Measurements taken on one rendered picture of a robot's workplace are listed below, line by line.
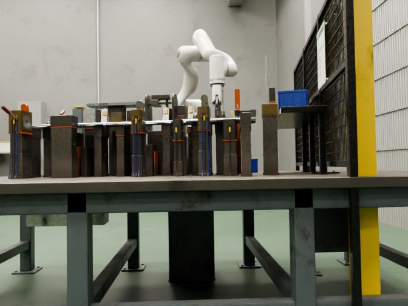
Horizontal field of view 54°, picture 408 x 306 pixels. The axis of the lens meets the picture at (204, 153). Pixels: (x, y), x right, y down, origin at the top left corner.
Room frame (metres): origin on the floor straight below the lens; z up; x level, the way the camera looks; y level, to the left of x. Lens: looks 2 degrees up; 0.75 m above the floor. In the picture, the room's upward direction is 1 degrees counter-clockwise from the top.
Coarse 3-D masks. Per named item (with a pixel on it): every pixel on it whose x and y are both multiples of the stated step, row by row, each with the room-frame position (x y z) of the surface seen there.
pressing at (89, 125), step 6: (168, 120) 2.17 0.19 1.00; (186, 120) 2.12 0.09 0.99; (192, 120) 2.12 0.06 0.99; (216, 120) 2.21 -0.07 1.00; (222, 120) 2.21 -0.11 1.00; (252, 120) 2.24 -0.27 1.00; (36, 126) 2.36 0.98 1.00; (42, 126) 2.36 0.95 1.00; (78, 126) 2.41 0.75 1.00; (84, 126) 2.41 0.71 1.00; (90, 126) 2.40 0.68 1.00; (108, 126) 2.39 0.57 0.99; (114, 126) 2.39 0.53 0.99
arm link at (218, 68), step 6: (210, 60) 2.15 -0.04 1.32; (216, 60) 2.13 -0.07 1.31; (222, 60) 2.14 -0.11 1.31; (210, 66) 2.15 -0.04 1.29; (216, 66) 2.13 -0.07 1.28; (222, 66) 2.14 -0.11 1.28; (210, 72) 2.15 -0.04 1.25; (216, 72) 2.13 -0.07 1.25; (222, 72) 2.14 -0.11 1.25; (210, 78) 2.15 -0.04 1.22; (222, 78) 2.14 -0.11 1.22
